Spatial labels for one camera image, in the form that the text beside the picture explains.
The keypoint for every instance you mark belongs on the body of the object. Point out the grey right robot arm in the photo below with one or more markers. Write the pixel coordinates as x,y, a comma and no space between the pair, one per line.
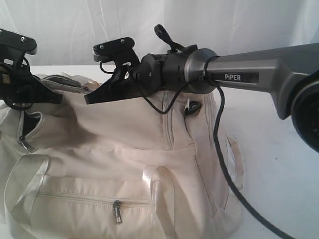
290,75

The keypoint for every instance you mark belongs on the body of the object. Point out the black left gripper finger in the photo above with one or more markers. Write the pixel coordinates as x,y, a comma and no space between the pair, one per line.
40,93

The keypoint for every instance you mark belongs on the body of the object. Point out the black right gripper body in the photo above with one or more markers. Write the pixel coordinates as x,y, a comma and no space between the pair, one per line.
151,74

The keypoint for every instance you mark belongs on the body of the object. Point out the cream fabric duffel bag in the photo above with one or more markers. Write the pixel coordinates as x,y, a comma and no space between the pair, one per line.
116,170

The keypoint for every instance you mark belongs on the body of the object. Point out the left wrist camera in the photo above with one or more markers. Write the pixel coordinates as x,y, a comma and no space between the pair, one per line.
14,47

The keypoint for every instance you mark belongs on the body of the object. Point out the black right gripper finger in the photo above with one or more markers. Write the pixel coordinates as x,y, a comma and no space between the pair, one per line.
121,86

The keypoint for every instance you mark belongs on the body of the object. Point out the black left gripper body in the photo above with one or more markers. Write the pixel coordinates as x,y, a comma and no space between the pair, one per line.
16,86

